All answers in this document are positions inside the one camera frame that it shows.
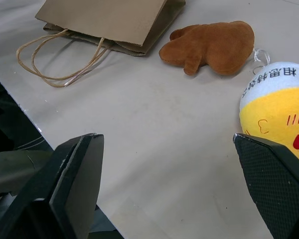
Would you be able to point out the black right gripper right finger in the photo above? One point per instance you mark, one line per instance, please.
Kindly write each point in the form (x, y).
(276, 184)

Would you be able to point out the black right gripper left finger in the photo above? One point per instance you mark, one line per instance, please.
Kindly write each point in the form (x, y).
(64, 189)

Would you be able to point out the yellow emoji plush toy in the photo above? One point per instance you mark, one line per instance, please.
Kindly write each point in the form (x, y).
(271, 109)

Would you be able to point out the brown plush toy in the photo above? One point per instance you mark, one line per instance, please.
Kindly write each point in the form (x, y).
(214, 47)

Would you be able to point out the beige table cover sheet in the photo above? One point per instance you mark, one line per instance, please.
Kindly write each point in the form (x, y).
(164, 149)

